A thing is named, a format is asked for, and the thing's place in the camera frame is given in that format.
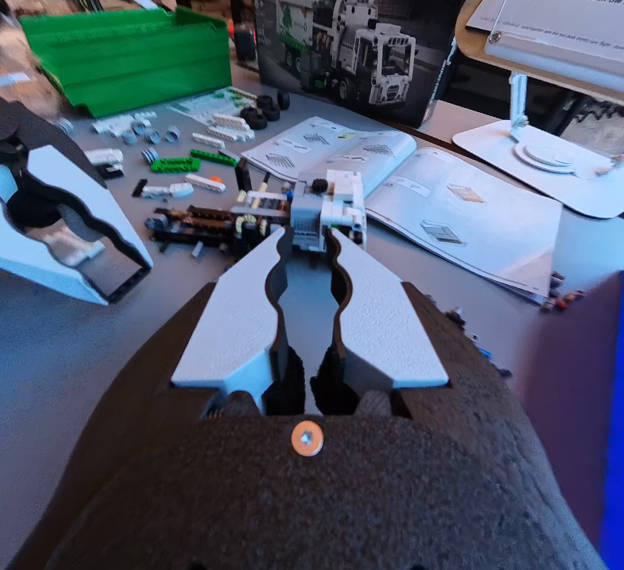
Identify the wooden document stand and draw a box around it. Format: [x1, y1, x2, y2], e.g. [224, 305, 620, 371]
[452, 0, 624, 219]

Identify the green toy brick plate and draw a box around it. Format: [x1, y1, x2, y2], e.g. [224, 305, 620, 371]
[150, 157, 202, 174]

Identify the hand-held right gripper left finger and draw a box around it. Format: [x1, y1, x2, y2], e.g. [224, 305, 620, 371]
[171, 227, 289, 416]

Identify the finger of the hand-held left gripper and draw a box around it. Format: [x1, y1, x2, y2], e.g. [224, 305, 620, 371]
[0, 199, 110, 306]
[27, 145, 154, 270]

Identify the green holed toy beam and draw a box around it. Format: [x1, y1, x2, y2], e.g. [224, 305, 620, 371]
[189, 148, 241, 167]

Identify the white toy beam frame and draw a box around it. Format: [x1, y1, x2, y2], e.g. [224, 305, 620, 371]
[91, 112, 158, 137]

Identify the white toy brick panel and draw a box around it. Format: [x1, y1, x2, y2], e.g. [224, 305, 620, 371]
[85, 148, 124, 167]

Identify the blue plastic bin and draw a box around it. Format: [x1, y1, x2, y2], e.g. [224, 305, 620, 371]
[511, 270, 624, 570]

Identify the printed instruction sheet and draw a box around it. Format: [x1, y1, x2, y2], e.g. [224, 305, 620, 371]
[465, 0, 624, 64]

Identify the black toy set box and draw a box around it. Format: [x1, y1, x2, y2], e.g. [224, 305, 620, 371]
[249, 0, 489, 128]

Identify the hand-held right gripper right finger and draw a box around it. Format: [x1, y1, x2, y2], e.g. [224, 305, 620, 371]
[325, 229, 449, 416]

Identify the building instruction booklet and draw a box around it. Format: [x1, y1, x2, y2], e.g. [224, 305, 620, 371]
[241, 115, 565, 298]

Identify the green plastic bin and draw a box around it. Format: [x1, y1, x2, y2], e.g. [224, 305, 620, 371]
[19, 7, 233, 118]

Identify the toy truck chassis model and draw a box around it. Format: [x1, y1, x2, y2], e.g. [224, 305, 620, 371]
[145, 169, 368, 259]

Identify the pile of small toy pieces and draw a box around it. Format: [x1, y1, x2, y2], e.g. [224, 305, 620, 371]
[538, 269, 587, 313]

